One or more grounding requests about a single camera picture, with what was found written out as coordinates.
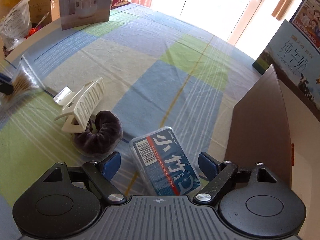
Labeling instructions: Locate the cotton swabs bag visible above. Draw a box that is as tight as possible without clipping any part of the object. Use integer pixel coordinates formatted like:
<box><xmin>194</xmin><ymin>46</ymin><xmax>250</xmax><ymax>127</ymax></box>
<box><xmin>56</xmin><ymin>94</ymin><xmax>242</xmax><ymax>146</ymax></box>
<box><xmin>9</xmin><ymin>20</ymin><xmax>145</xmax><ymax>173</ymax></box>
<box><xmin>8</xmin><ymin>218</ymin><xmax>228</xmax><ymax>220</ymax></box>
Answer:
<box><xmin>1</xmin><ymin>54</ymin><xmax>45</xmax><ymax>109</ymax></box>

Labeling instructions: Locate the dark purple velvet scrunchie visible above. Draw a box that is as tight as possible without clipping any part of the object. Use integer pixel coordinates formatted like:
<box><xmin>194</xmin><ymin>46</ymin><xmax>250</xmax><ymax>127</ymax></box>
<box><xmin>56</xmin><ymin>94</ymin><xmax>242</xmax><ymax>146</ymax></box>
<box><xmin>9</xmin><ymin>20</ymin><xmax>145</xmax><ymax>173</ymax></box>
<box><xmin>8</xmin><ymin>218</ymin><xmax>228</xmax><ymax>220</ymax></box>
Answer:
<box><xmin>72</xmin><ymin>111</ymin><xmax>123</xmax><ymax>157</ymax></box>

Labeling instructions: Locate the cream hair claw clip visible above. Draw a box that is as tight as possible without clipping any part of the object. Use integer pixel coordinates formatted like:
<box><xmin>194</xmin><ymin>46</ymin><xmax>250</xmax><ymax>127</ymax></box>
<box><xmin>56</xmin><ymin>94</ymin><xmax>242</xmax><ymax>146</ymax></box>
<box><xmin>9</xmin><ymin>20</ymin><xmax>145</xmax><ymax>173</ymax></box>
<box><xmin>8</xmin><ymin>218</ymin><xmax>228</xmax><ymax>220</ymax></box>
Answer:
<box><xmin>54</xmin><ymin>77</ymin><xmax>106</xmax><ymax>134</ymax></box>

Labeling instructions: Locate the red snack packet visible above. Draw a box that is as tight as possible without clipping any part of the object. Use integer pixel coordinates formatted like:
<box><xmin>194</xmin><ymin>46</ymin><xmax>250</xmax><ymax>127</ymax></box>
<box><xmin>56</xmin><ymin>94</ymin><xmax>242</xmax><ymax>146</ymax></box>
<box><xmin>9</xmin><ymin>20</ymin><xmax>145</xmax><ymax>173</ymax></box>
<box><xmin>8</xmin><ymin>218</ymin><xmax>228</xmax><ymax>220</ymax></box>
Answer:
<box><xmin>291</xmin><ymin>143</ymin><xmax>295</xmax><ymax>166</ymax></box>

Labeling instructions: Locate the brown cardboard sorting box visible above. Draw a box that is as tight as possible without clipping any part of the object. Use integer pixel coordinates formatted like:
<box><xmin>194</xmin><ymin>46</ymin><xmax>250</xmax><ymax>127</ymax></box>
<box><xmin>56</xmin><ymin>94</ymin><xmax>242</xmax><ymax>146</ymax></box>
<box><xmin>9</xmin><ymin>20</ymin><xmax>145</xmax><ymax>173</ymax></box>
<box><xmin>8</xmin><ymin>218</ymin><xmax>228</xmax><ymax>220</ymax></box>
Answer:
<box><xmin>225</xmin><ymin>65</ymin><xmax>319</xmax><ymax>239</ymax></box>

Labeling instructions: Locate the clear plastic bag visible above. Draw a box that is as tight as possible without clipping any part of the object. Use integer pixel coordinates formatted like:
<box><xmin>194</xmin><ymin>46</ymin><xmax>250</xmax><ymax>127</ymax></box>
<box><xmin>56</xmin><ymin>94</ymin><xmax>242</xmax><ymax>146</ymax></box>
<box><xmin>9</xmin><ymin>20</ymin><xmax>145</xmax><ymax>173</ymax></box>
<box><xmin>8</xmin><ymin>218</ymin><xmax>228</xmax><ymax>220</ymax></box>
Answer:
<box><xmin>1</xmin><ymin>0</ymin><xmax>31</xmax><ymax>51</ymax></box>

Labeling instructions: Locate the brown cardboard carton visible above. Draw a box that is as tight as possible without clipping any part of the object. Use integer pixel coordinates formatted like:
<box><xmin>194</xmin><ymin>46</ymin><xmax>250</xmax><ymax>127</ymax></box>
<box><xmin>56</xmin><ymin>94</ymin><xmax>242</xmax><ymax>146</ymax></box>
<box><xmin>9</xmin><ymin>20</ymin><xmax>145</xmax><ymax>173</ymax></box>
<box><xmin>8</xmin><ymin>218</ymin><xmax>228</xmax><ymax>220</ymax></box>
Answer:
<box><xmin>29</xmin><ymin>0</ymin><xmax>60</xmax><ymax>27</ymax></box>

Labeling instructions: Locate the plaid tablecloth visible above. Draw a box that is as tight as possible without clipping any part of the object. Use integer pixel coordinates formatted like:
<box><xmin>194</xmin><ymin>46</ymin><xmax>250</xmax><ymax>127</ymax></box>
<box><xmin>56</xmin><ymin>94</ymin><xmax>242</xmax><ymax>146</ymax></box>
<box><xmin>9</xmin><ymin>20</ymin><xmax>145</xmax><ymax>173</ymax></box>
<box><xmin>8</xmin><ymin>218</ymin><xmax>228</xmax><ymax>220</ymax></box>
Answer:
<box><xmin>1</xmin><ymin>4</ymin><xmax>259</xmax><ymax>239</ymax></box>

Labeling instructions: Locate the white humidifier box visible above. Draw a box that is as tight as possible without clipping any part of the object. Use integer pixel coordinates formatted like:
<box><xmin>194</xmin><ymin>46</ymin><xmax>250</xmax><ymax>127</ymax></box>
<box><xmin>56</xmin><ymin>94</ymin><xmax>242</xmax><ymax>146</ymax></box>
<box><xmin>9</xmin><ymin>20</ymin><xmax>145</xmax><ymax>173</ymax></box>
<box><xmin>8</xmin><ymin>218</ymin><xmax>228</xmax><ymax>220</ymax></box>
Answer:
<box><xmin>59</xmin><ymin>0</ymin><xmax>112</xmax><ymax>30</ymax></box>

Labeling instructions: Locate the blue milk carton box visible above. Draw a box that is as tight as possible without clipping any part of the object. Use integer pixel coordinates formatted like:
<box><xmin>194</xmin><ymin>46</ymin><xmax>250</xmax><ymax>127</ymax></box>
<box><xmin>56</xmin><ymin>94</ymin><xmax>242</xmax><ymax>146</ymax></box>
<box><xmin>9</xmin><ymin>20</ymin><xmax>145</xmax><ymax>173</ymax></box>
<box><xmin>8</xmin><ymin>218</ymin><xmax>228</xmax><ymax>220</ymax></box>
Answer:
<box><xmin>253</xmin><ymin>20</ymin><xmax>319</xmax><ymax>109</ymax></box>

